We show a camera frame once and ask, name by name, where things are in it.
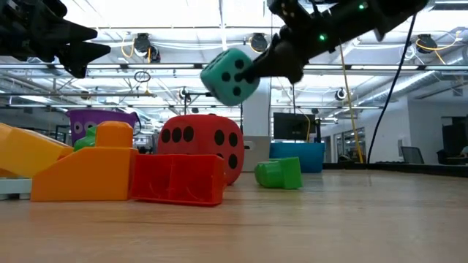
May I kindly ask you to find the white square pillar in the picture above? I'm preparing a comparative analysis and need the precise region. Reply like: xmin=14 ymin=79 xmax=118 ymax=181
xmin=243 ymin=78 xmax=272 ymax=137

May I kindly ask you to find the black table frame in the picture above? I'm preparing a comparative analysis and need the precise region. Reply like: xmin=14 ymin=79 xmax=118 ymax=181
xmin=323 ymin=161 xmax=468 ymax=178

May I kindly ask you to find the red foam die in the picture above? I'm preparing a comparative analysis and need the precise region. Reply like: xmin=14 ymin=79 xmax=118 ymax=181
xmin=156 ymin=114 xmax=246 ymax=186

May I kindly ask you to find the blue plastic bin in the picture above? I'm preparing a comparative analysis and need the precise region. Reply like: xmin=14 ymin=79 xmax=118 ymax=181
xmin=269 ymin=142 xmax=325 ymax=174

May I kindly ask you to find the bright green building block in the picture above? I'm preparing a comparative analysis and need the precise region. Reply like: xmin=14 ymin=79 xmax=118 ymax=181
xmin=254 ymin=156 xmax=303 ymax=190

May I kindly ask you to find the black metal stand frame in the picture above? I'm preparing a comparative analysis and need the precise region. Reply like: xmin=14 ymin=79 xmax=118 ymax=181
xmin=184 ymin=91 xmax=244 ymax=123

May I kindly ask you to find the red building block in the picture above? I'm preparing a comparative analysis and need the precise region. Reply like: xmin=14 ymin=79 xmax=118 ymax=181
xmin=130 ymin=153 xmax=227 ymax=207

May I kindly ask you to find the black cabinet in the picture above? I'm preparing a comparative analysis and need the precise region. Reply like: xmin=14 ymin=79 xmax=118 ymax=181
xmin=441 ymin=116 xmax=468 ymax=166

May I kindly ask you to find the black monitor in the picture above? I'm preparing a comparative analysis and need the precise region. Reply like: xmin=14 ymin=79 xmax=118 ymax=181
xmin=273 ymin=112 xmax=317 ymax=140

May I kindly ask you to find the teal foam die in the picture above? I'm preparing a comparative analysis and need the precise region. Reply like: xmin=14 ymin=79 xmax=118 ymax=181
xmin=200 ymin=47 xmax=261 ymax=107

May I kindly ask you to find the purple monster-face bucket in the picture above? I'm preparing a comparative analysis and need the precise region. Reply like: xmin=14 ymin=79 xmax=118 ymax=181
xmin=65 ymin=108 xmax=142 ymax=147

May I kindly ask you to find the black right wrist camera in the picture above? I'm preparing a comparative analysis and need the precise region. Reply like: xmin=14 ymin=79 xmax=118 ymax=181
xmin=268 ymin=0 xmax=315 ymax=28

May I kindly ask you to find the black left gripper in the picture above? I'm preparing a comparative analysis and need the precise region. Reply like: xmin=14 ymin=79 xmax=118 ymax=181
xmin=0 ymin=0 xmax=111 ymax=80

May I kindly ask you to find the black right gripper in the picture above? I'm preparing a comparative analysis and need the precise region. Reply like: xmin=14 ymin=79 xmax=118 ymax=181
xmin=239 ymin=0 xmax=384 ymax=85

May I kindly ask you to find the golden yellow building block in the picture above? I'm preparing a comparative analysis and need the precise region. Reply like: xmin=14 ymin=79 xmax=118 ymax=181
xmin=0 ymin=122 xmax=74 ymax=179

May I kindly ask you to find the grey office chair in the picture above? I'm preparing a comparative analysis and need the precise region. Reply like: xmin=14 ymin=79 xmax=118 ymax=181
xmin=400 ymin=145 xmax=425 ymax=164

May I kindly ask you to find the orange stepped building block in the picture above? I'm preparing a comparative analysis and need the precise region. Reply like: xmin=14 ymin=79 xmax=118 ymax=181
xmin=31 ymin=121 xmax=139 ymax=202

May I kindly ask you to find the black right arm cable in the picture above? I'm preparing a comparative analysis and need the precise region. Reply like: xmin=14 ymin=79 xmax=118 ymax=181
xmin=366 ymin=13 xmax=418 ymax=164

